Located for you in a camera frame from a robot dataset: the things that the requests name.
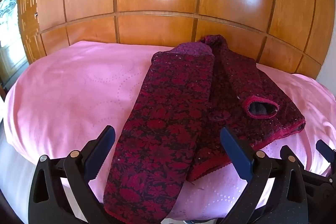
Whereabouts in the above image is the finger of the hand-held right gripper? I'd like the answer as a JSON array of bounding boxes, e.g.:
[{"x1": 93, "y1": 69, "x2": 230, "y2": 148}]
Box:
[{"x1": 316, "y1": 139, "x2": 336, "y2": 180}]

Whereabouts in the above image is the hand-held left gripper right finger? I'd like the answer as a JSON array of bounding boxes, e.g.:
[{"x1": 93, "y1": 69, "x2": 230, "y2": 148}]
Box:
[{"x1": 220, "y1": 127, "x2": 309, "y2": 224}]

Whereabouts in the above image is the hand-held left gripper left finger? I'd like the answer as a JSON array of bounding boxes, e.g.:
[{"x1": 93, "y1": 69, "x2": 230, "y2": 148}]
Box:
[{"x1": 28, "y1": 125, "x2": 116, "y2": 224}]

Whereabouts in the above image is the red floral knit garment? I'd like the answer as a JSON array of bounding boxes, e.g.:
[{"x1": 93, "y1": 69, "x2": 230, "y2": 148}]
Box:
[{"x1": 103, "y1": 34, "x2": 307, "y2": 220}]

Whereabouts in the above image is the pink bed sheet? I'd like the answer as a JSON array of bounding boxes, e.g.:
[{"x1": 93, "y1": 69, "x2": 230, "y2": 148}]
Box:
[{"x1": 4, "y1": 40, "x2": 336, "y2": 223}]

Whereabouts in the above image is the white mattress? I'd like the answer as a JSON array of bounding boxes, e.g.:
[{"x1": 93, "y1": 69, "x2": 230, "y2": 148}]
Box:
[{"x1": 1, "y1": 132, "x2": 33, "y2": 216}]

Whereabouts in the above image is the window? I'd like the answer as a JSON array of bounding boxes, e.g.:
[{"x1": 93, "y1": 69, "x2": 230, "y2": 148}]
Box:
[{"x1": 0, "y1": 0, "x2": 29, "y2": 83}]

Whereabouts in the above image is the carved wooden door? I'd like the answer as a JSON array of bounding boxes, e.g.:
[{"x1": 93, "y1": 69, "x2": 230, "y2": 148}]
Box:
[{"x1": 18, "y1": 0, "x2": 47, "y2": 65}]

